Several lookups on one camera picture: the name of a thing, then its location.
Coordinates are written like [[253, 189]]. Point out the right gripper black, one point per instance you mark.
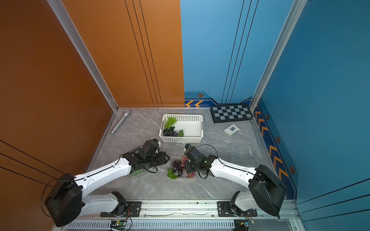
[[187, 164]]

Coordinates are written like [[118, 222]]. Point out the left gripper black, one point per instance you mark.
[[164, 158]]

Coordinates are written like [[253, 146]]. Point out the red grape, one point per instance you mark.
[[189, 170]]

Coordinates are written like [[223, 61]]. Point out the clear clamshell container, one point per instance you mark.
[[148, 171], [178, 158]]

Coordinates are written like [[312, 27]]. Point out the dark purple grape bunch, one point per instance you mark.
[[177, 168]]

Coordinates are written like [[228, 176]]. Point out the green grape leaf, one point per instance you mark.
[[181, 133], [170, 174]]

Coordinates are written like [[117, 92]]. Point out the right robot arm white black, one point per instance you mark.
[[264, 189]]

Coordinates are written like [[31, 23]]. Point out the small black grape bunch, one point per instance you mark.
[[170, 132]]

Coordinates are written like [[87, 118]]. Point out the white perforated plastic basket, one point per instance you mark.
[[192, 125]]

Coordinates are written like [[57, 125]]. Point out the small green grape bunch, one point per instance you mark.
[[170, 122]]

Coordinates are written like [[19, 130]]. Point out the silver microphone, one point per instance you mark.
[[124, 116]]

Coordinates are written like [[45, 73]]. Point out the black grey chessboard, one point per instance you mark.
[[230, 113]]

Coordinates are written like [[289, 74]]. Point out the left green circuit board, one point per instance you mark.
[[118, 225]]

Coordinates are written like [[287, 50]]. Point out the green circuit board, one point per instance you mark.
[[248, 222], [118, 225]]

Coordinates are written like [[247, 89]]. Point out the right green circuit board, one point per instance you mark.
[[248, 222]]

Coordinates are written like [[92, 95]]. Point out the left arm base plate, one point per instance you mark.
[[129, 209]]

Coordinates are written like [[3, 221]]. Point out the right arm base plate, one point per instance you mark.
[[225, 209]]

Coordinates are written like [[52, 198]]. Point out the aluminium rail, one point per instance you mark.
[[200, 209]]

